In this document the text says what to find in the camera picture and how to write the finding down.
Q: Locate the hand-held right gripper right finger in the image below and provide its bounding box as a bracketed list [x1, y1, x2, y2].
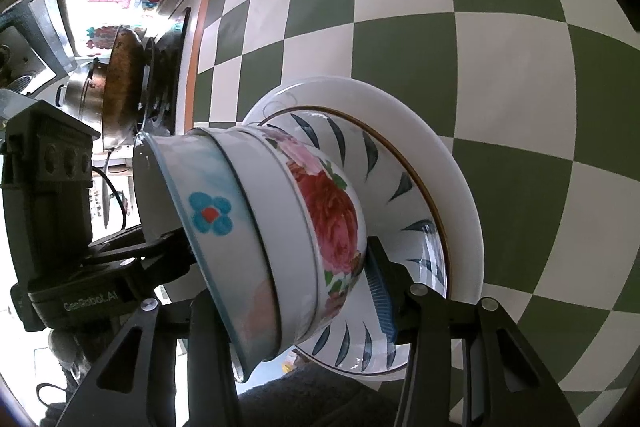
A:
[364, 237, 581, 427]

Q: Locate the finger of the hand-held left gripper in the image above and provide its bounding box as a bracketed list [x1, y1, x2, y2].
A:
[87, 227, 193, 265]
[115, 254, 201, 303]

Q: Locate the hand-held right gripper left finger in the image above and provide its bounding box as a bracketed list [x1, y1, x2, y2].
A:
[37, 289, 241, 427]

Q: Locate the blue flower print bowl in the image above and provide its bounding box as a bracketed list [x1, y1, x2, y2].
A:
[132, 128, 281, 383]

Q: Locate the rose print bowl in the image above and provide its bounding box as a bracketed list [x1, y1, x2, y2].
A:
[240, 126, 368, 353]

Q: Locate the blue leaf pattern plate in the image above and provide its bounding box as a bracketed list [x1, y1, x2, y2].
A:
[257, 107, 448, 375]

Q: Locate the large white plate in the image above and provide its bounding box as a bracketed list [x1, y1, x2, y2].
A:
[242, 77, 485, 383]

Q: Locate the person's left hand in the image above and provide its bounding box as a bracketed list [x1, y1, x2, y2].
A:
[47, 314, 121, 371]

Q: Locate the steel pot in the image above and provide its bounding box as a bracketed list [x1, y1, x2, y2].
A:
[55, 62, 108, 128]

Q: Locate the brown wok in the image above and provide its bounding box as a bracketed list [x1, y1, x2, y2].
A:
[100, 27, 146, 152]

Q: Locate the black gas stove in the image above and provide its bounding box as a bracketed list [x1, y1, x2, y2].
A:
[135, 9, 193, 142]

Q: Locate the grey range hood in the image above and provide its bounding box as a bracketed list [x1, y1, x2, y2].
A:
[0, 0, 78, 82]

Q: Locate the green white checkered tablecloth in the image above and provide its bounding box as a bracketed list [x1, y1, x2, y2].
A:
[182, 0, 640, 427]

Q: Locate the black cable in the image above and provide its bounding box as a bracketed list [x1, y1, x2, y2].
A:
[90, 167, 128, 230]

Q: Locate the colourful wall sticker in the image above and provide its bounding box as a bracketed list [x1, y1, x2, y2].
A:
[86, 26, 118, 52]

